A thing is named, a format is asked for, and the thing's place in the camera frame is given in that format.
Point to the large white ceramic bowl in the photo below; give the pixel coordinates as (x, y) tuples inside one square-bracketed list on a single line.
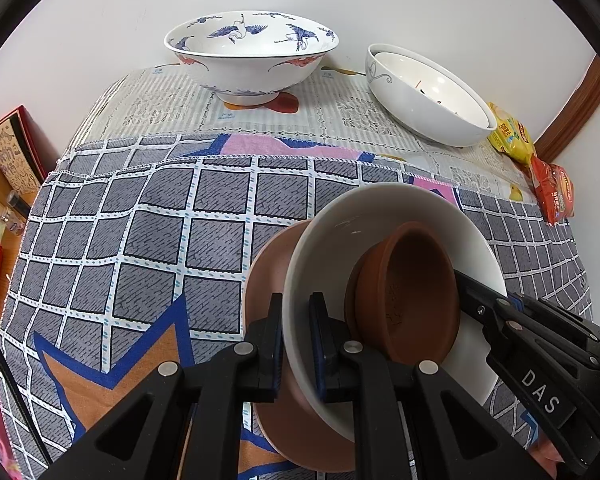
[(415, 111)]

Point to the red chips bag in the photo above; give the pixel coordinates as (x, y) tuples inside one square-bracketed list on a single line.
[(553, 189)]

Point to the grey checked tablecloth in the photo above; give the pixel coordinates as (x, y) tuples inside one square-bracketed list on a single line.
[(122, 228)]

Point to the newspaper print table cover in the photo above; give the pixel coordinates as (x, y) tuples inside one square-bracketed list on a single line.
[(333, 108)]

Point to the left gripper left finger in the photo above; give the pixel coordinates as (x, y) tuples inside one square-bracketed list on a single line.
[(159, 414)]

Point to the brown wooden door frame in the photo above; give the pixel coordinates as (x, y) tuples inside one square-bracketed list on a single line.
[(573, 117)]

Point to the large brown saucer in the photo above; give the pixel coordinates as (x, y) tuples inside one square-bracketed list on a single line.
[(402, 297)]

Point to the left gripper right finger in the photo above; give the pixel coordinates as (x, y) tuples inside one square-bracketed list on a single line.
[(410, 421)]

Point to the small glass bottle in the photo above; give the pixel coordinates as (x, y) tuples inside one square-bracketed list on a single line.
[(16, 213)]

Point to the lemon rabbit white bowl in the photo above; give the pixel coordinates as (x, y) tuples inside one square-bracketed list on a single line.
[(437, 84)]

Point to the blue crane patterned bowl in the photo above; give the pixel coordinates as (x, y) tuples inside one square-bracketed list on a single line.
[(249, 57)]

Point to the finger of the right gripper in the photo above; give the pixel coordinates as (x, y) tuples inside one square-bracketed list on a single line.
[(489, 307), (544, 323)]

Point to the pink square plate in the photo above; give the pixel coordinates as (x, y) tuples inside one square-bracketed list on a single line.
[(289, 423)]

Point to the yellow chips bag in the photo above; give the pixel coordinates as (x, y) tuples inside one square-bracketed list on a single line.
[(510, 137)]

